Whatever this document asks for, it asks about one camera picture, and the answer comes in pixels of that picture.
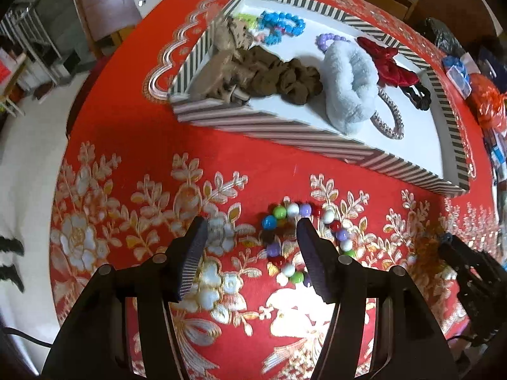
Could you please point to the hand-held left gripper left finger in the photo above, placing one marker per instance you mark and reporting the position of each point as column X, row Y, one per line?
column 194, row 261

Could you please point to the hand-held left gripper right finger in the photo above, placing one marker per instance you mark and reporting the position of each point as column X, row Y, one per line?
column 313, row 253

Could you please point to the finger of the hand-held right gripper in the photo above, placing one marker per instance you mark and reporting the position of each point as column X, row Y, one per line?
column 453, row 249

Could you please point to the striped cardboard tray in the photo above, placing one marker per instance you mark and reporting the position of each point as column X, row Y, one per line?
column 293, row 113

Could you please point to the fluffy light blue scrunchie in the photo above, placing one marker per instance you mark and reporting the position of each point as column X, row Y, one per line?
column 340, row 103

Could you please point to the brown scrunchie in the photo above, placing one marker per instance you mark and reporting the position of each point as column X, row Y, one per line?
column 277, row 75

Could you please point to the beige hair claw clip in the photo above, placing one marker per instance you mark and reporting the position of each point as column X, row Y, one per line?
column 214, row 75

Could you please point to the red velvet scrunchie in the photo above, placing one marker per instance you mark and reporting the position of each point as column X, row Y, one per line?
column 388, row 67

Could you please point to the red floral tablecloth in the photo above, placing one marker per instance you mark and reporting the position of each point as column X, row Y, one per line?
column 130, row 134

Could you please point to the orange plastic bag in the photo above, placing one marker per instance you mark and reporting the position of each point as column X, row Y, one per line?
column 491, row 101

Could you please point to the blue tissue packet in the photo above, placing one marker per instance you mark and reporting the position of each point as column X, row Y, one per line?
column 459, row 77

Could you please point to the black plastic bag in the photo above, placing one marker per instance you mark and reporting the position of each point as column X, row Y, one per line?
column 445, row 37

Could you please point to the brown seat wooden chair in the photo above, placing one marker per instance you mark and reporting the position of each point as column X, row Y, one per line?
column 107, row 8

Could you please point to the metal rack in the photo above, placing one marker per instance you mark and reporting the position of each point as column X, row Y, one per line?
column 27, row 39

